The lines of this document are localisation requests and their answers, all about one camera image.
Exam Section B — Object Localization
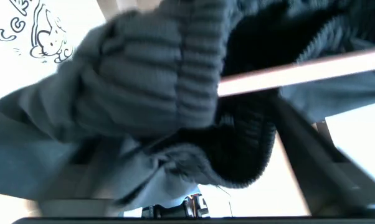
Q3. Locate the white printed shirt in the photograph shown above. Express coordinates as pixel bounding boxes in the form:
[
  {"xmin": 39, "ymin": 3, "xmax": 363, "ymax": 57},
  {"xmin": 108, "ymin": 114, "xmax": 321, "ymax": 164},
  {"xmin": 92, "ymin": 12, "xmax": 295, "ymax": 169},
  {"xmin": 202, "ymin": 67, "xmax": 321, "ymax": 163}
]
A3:
[{"xmin": 0, "ymin": 0, "xmax": 107, "ymax": 108}]

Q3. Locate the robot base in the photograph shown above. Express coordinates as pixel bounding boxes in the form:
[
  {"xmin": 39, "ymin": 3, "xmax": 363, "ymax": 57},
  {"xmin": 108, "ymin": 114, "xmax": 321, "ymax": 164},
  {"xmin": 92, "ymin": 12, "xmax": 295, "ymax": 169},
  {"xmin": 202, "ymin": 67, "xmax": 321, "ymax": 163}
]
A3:
[{"xmin": 141, "ymin": 192, "xmax": 211, "ymax": 218}]

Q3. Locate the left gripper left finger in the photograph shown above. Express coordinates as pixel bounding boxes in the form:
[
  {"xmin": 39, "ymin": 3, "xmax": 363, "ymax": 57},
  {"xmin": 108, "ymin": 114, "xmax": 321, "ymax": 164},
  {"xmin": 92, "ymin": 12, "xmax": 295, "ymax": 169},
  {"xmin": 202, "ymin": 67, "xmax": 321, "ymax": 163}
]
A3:
[{"xmin": 37, "ymin": 136, "xmax": 126, "ymax": 217}]

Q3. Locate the black garment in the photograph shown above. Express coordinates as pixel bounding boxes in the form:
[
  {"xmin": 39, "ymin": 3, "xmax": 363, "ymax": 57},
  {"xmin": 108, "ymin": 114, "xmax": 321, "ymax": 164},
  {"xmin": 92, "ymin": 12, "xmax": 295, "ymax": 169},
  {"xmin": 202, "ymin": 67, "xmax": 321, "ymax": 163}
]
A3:
[{"xmin": 0, "ymin": 0, "xmax": 375, "ymax": 210}]

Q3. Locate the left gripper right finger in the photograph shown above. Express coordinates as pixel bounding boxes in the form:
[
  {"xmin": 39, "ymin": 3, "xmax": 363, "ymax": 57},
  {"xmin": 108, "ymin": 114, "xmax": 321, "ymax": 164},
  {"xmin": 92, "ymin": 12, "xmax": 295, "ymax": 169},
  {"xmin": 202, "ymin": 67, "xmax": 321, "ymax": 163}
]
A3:
[{"xmin": 270, "ymin": 95, "xmax": 375, "ymax": 217}]

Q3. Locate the pink clothes hanger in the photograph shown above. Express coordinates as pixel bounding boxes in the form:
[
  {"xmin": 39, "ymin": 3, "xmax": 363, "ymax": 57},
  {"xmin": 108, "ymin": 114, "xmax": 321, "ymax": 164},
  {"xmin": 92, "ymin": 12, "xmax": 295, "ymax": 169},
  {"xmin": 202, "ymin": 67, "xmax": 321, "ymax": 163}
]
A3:
[{"xmin": 217, "ymin": 45, "xmax": 375, "ymax": 98}]

